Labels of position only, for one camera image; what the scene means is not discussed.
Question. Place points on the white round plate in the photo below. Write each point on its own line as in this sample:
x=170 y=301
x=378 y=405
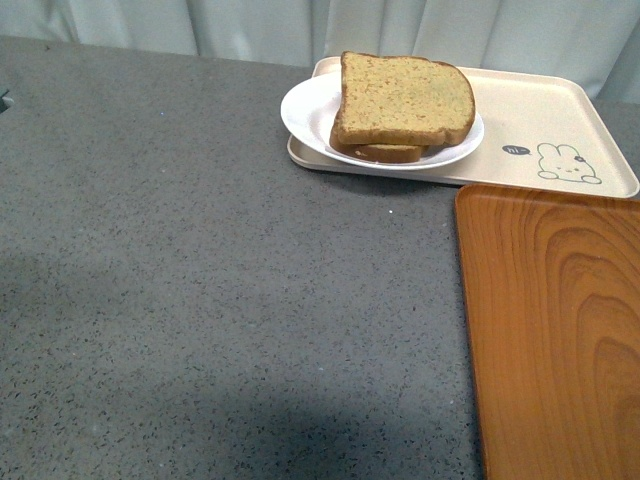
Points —
x=308 y=111

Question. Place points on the bread slice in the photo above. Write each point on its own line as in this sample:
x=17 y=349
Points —
x=403 y=100
x=381 y=153

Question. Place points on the brown wooden tray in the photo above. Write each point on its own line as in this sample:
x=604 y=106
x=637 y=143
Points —
x=551 y=285

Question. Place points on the grey curtain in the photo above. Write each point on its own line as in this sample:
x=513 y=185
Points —
x=592 y=43

